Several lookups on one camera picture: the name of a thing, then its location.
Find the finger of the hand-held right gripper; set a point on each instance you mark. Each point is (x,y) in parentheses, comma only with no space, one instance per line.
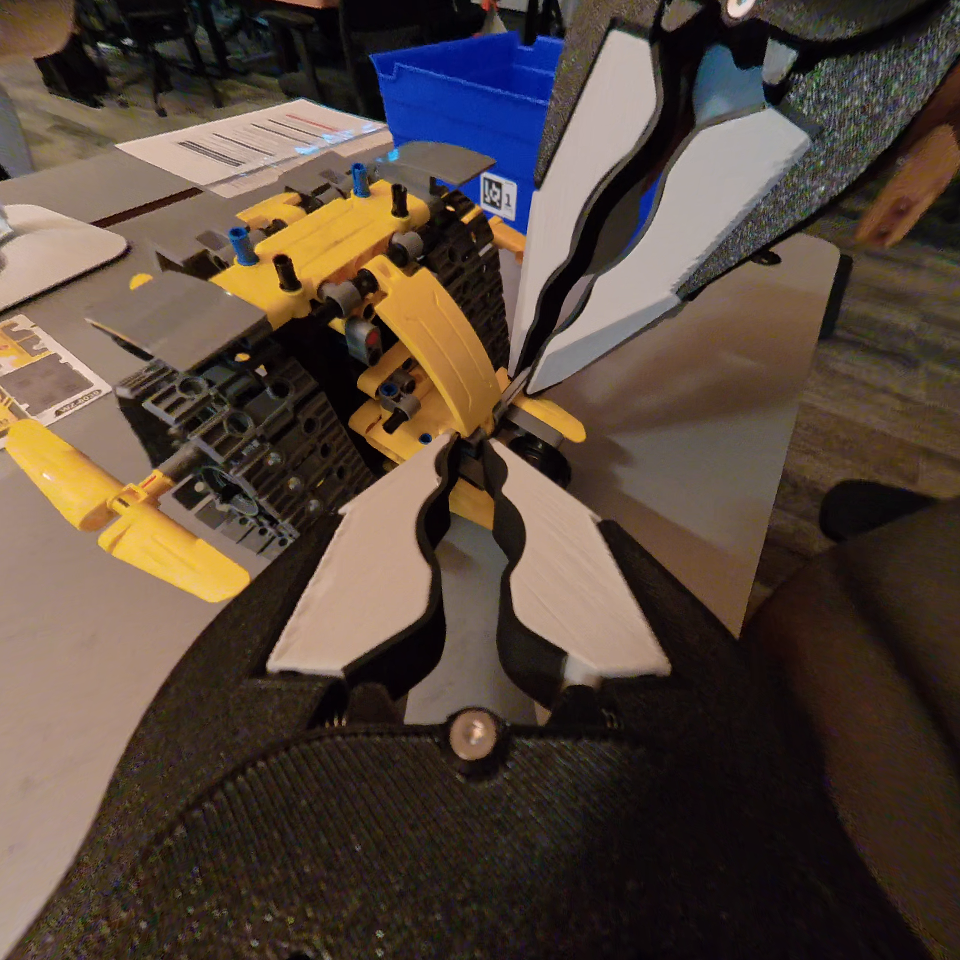
(585,165)
(675,240)

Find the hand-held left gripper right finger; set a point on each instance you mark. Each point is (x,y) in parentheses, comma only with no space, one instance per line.
(585,592)

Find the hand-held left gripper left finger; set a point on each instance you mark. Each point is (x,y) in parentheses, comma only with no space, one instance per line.
(360,585)

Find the yellow tracked toy vehicle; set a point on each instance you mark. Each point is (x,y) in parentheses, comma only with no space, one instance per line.
(420,315)

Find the person's right hand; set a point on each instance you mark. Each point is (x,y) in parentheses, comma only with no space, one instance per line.
(915,187)

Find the blue plastic bin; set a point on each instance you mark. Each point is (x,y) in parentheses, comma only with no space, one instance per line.
(450,105)

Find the laminated instruction sheet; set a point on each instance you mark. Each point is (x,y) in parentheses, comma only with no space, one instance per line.
(247,142)

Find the yellow sticker sheet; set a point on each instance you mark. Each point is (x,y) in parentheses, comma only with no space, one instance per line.
(45,382)

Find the white book stand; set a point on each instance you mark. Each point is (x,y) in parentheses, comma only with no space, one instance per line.
(52,247)

